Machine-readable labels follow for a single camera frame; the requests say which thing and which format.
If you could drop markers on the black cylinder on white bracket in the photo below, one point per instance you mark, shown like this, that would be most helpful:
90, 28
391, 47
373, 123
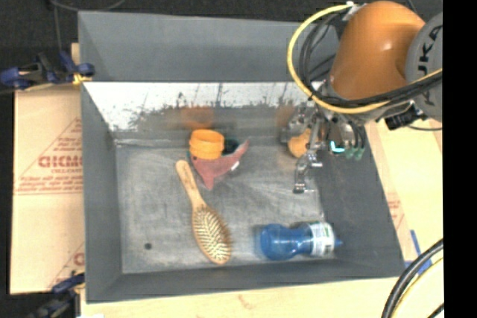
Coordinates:
400, 119

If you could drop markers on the blue plastic bottle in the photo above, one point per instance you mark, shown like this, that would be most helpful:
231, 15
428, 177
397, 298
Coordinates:
283, 242

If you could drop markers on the wooden hairbrush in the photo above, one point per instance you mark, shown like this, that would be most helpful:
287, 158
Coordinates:
210, 232

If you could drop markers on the pink cloth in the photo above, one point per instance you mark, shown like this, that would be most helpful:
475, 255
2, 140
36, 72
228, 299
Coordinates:
216, 169

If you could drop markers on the brown cardboard board red print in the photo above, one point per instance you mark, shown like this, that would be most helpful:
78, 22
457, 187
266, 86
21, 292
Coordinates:
44, 219

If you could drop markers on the orange round fruit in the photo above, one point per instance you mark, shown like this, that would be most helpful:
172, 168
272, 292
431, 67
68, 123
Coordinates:
297, 148

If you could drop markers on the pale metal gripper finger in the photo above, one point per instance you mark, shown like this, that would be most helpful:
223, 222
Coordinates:
315, 160
299, 178

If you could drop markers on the grey metal bin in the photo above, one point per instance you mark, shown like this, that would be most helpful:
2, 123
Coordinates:
261, 205

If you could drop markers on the orange plastic cup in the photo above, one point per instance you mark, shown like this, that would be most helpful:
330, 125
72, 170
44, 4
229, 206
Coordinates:
206, 145

